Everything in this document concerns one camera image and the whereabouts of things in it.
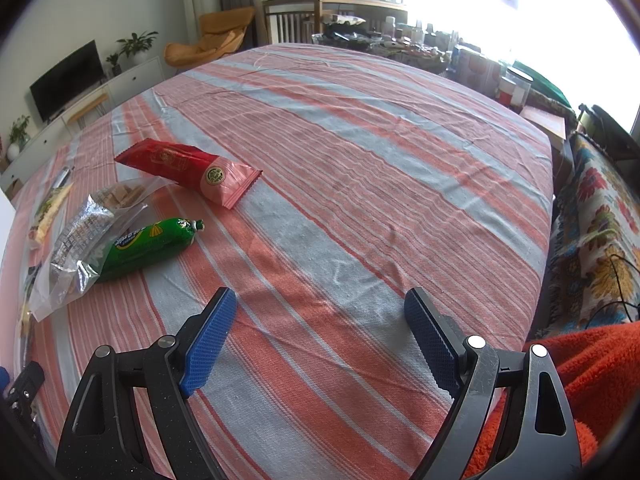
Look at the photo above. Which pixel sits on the dark wooden railed crib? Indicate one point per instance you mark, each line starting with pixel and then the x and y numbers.
pixel 290 22

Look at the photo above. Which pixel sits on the row of jars and bottles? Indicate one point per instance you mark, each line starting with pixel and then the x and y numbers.
pixel 470 65

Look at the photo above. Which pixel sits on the window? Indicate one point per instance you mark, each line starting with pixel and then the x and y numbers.
pixel 525 10

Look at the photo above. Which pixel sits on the striped orange grey tablecloth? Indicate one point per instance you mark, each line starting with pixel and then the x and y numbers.
pixel 350 160

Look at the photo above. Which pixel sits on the wooden bench with metal legs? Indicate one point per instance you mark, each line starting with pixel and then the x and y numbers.
pixel 87 105

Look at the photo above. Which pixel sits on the red snack packet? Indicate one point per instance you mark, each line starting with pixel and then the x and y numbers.
pixel 175 160

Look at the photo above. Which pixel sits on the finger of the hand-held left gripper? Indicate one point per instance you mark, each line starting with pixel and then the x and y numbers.
pixel 27 385

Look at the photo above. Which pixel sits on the narrow silver strip packet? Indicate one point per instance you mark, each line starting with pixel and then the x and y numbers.
pixel 63 176

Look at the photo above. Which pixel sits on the orange lounge chair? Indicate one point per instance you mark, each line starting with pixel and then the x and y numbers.
pixel 220 35

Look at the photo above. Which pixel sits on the white television cabinet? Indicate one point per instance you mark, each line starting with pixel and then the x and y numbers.
pixel 140 77

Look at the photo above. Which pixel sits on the green plant in glass vase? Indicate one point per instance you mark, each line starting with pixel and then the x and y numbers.
pixel 20 130

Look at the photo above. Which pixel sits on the white cardboard box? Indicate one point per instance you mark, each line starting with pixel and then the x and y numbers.
pixel 4 230

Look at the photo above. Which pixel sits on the round white vase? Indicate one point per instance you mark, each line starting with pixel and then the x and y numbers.
pixel 13 151

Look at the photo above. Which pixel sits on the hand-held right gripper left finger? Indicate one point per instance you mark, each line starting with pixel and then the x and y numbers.
pixel 207 345

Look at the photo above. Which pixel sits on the clear packet of brown cakes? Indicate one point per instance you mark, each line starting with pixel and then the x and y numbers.
pixel 82 230

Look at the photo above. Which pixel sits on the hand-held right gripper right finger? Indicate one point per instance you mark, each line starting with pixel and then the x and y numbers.
pixel 432 345

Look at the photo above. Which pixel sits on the large leafy potted plant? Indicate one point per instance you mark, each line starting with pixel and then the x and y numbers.
pixel 136 45

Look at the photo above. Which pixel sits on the black bag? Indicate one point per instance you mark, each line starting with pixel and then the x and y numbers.
pixel 610 127

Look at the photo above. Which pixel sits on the black television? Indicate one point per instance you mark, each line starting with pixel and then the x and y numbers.
pixel 67 80

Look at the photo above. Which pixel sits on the flat brown box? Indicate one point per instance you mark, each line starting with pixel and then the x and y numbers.
pixel 547 122

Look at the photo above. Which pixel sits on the small potted plant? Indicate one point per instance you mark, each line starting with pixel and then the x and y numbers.
pixel 115 62

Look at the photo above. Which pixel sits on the small green candy packet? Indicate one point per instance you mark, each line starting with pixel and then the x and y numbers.
pixel 145 242

